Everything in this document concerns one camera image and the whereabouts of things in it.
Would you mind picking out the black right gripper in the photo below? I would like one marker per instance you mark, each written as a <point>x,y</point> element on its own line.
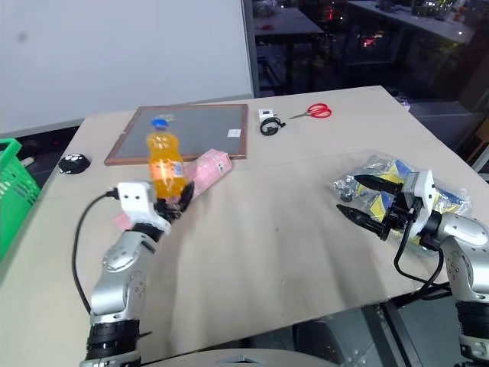
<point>403,216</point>

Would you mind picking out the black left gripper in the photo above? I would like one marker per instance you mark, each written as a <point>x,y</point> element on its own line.
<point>170,211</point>

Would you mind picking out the orange soda bottle blue cap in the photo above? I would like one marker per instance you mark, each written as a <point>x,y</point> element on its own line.
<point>164,168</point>

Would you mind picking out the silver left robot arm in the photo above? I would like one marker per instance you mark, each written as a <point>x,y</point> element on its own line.
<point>118,260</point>

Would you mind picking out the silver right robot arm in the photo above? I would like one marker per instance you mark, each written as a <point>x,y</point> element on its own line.
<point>464,233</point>

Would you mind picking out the green plastic basket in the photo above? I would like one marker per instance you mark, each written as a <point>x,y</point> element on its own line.
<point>15,183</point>

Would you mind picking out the pink carton box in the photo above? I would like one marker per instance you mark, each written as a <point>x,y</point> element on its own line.
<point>208,170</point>

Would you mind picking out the clear bag of snack packets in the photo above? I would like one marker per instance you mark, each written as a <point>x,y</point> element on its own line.
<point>386,164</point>

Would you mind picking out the brown framed grey board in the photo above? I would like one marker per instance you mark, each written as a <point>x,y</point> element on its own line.
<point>198,126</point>

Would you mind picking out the flat pink packet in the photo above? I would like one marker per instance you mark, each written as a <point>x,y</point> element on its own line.
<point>122,221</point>

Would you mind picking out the white label sticker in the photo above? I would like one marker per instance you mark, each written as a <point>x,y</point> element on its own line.
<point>234,132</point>

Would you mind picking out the small white device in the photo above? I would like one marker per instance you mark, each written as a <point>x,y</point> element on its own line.
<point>265,113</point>

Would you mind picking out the black rounded remote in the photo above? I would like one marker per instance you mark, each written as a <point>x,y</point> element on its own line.
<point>74,163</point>

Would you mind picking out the white panel board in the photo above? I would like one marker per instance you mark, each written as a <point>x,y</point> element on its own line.
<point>114,49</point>

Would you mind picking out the grey background workbench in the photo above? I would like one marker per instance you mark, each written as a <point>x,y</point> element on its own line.
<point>412,19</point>

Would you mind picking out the dark background table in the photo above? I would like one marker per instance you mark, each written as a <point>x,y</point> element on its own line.
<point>286,21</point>

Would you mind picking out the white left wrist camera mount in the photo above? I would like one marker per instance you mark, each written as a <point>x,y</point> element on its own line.
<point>133,199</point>

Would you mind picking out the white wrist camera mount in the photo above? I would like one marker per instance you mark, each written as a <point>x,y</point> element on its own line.
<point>133,199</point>
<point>426,191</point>

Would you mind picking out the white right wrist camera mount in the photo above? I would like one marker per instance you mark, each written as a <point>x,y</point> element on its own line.
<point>426,191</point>

